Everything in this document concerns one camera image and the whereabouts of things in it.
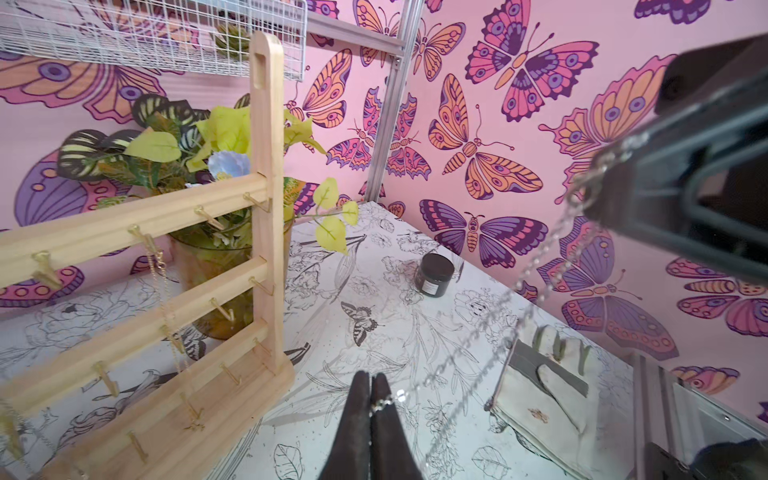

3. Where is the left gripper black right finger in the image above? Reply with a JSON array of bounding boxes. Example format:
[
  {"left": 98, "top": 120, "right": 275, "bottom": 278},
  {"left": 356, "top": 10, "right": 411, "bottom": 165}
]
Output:
[{"left": 370, "top": 373, "right": 423, "bottom": 480}]

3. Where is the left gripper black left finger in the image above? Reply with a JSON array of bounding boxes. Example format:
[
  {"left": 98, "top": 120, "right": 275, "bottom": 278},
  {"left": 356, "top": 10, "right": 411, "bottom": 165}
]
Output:
[{"left": 319, "top": 371, "right": 372, "bottom": 480}]

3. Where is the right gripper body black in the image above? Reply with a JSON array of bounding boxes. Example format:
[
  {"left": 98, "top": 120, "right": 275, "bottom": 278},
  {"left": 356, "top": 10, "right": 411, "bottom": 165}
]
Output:
[{"left": 581, "top": 35, "right": 767, "bottom": 285}]

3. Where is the wooden jewelry display stand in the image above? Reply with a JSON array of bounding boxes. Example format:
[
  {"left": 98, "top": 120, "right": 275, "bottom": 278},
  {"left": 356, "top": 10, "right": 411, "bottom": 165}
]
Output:
[{"left": 0, "top": 31, "right": 296, "bottom": 480}]

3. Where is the thin chain necklace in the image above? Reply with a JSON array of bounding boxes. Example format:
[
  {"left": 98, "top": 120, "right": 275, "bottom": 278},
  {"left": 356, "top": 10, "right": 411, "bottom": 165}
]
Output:
[{"left": 0, "top": 395, "right": 91, "bottom": 480}]

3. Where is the beige work glove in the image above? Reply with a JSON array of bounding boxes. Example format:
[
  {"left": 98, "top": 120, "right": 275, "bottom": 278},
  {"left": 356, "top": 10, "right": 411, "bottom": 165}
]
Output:
[{"left": 490, "top": 320, "right": 601, "bottom": 479}]

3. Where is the small black cylinder jar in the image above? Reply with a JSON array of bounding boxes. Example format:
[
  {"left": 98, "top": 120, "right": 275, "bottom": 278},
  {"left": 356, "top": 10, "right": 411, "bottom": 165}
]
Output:
[{"left": 414, "top": 252, "right": 455, "bottom": 298}]

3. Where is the potted green plant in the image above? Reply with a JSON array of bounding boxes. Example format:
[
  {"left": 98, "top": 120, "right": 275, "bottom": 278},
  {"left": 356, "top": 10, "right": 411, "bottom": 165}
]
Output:
[{"left": 56, "top": 92, "right": 361, "bottom": 340}]

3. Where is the small succulent in basket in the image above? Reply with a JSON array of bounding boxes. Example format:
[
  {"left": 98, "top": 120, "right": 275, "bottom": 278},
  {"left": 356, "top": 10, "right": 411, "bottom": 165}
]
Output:
[{"left": 211, "top": 23, "right": 250, "bottom": 61}]

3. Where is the white wire basket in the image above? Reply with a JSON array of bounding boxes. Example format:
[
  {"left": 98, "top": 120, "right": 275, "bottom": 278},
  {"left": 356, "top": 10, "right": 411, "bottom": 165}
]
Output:
[{"left": 1, "top": 1, "right": 309, "bottom": 80}]

